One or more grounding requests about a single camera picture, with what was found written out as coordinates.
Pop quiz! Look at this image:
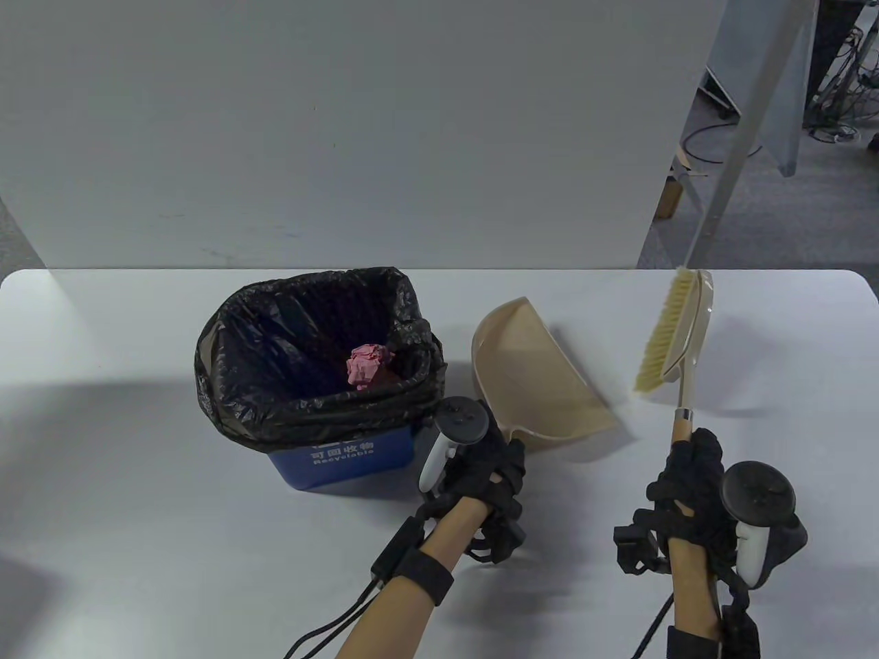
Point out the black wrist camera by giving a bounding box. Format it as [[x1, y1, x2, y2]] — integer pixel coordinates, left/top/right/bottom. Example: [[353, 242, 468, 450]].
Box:
[[370, 517, 425, 584], [613, 524, 671, 575]]

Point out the grey hanging panel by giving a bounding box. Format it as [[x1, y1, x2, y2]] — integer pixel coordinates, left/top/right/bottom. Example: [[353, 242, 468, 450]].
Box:
[[757, 0, 819, 177]]

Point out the black garbage bag liner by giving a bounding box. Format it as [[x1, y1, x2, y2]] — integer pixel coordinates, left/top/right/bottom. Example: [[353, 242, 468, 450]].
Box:
[[194, 266, 448, 455]]

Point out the person's left forearm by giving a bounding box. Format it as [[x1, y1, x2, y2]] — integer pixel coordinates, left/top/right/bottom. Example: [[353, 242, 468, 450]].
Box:
[[335, 496, 490, 659]]

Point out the pink crumpled paper ball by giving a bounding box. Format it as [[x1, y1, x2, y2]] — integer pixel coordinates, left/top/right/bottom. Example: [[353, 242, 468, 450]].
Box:
[[346, 343, 396, 391]]

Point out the blue recycling bin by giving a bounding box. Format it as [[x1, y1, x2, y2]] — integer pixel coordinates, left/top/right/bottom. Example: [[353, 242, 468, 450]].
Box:
[[266, 421, 421, 492]]

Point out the person's right hand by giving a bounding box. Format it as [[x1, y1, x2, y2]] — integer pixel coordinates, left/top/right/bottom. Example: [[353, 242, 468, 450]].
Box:
[[648, 428, 741, 572]]

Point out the wooden furniture leg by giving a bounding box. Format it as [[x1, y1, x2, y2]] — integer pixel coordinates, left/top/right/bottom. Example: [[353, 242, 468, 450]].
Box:
[[652, 143, 709, 220]]

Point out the black left wrist strap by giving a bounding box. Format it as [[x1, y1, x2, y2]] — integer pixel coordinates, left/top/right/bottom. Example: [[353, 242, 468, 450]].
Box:
[[393, 549, 455, 607]]

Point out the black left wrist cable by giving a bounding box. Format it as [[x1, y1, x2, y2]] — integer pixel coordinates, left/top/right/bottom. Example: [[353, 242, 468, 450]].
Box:
[[284, 580, 385, 659]]

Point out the grey metal pole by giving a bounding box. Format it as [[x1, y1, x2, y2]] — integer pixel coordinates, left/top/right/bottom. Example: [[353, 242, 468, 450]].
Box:
[[685, 0, 822, 270]]

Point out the black and white controller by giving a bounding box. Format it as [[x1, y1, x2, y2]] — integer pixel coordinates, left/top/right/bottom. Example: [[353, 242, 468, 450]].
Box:
[[719, 461, 809, 591], [418, 397, 490, 495]]

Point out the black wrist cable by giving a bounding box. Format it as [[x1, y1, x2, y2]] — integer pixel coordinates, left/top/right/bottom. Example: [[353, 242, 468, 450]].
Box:
[[630, 594, 677, 659], [284, 580, 385, 659]]

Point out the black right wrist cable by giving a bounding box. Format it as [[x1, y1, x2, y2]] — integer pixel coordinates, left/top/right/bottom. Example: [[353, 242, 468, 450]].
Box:
[[630, 594, 677, 659]]

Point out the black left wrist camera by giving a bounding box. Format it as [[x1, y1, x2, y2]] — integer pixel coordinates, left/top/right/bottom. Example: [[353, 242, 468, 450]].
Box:
[[370, 517, 425, 584]]

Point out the black wrist strap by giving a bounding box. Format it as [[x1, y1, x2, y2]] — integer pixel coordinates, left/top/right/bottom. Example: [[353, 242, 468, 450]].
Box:
[[667, 612, 762, 659], [393, 549, 455, 607]]

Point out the beige plastic dustpan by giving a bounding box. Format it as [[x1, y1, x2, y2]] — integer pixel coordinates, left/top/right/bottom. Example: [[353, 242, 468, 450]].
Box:
[[471, 297, 619, 455]]

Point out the person's left hand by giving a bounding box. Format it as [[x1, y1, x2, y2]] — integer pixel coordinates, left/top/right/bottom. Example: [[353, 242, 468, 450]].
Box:
[[424, 409, 528, 565]]

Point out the black and white left controller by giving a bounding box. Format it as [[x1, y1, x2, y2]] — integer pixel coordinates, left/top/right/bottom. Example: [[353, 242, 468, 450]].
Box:
[[418, 397, 490, 495]]

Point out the black right wrist strap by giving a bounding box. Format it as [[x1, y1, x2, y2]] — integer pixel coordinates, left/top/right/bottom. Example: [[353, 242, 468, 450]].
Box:
[[667, 612, 762, 659]]

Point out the beige hand brush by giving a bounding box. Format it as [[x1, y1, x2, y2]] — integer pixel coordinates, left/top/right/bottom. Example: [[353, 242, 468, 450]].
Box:
[[632, 267, 716, 448]]

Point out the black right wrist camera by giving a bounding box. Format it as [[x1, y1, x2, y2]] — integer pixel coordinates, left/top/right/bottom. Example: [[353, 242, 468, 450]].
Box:
[[613, 524, 671, 575]]

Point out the black floor cable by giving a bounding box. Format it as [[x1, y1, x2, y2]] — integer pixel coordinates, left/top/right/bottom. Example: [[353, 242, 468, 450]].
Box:
[[680, 122, 764, 165]]

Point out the black and white right controller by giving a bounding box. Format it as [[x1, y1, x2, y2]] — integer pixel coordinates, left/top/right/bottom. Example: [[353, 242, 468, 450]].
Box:
[[719, 461, 809, 591]]

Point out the tangle of floor cables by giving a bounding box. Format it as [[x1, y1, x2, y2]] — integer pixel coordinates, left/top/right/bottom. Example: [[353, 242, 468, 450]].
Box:
[[802, 24, 879, 153]]

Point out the person's right forearm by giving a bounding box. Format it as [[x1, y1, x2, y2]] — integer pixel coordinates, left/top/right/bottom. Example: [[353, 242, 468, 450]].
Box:
[[668, 537, 723, 639]]

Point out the white backdrop board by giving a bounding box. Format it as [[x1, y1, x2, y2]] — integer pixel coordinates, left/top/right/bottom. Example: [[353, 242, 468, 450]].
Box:
[[0, 0, 730, 270]]

